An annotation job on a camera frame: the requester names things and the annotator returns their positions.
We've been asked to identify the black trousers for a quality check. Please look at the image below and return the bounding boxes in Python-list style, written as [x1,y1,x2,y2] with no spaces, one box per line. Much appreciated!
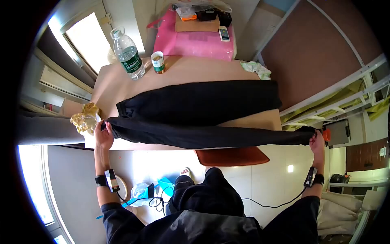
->
[101,80,318,150]

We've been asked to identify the crumpled green-white cloth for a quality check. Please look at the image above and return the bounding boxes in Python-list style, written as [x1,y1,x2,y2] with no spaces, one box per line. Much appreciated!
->
[240,60,272,81]

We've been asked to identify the person's left hand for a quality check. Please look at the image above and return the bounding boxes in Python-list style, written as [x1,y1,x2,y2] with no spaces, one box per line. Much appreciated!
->
[94,120,115,150]

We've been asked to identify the black bag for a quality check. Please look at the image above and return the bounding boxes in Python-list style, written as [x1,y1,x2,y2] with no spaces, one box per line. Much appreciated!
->
[330,173,351,184]

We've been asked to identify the black box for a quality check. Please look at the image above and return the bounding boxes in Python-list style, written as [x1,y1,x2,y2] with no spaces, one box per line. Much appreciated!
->
[217,11,233,27]

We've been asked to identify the clear plastic bag with items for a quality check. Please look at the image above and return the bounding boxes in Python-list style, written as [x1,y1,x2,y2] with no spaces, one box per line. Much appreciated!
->
[171,0,233,22]

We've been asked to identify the person's right hand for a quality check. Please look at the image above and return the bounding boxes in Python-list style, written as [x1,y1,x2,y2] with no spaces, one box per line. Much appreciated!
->
[309,129,325,154]

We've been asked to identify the person's body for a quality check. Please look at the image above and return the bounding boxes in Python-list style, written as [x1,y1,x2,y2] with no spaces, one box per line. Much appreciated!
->
[101,195,321,244]

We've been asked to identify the crumpled gold foil wrapper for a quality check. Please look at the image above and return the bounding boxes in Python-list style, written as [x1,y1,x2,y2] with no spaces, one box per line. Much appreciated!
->
[70,102,103,135]

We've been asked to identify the person's right fingers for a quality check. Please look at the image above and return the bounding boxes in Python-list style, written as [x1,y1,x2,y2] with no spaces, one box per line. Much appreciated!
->
[309,129,323,146]

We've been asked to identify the pink bag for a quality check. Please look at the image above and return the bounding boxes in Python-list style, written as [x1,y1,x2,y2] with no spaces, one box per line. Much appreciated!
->
[146,5,237,62]

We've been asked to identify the white metal bunk bed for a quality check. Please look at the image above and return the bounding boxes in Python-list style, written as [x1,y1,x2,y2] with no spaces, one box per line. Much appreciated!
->
[253,0,390,132]

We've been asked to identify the clear plastic water bottle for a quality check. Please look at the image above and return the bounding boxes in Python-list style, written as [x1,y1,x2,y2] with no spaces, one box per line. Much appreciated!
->
[110,26,146,81]

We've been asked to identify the window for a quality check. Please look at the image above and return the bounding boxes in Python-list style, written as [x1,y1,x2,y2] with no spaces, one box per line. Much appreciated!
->
[18,0,122,113]

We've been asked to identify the person's legs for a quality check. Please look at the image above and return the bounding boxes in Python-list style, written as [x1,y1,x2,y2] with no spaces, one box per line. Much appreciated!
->
[165,167,245,218]

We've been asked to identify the white remote control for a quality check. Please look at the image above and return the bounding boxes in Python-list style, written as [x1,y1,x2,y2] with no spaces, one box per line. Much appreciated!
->
[218,26,231,42]

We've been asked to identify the small green-labelled can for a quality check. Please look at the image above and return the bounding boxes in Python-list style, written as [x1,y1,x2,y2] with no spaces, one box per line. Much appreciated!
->
[151,51,166,74]

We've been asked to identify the black wrist band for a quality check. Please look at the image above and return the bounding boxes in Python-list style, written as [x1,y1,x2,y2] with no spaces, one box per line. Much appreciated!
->
[303,166,325,188]
[95,169,120,193]

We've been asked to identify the blue dustpan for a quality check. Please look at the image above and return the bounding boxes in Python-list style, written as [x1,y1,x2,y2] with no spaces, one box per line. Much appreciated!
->
[157,177,175,197]

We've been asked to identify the flat cardboard box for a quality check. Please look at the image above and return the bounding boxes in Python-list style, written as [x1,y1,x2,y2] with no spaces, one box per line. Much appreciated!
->
[174,12,221,33]

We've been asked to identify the reddish brown stool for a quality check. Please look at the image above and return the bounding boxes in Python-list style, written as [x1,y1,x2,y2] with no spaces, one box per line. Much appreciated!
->
[195,146,270,167]

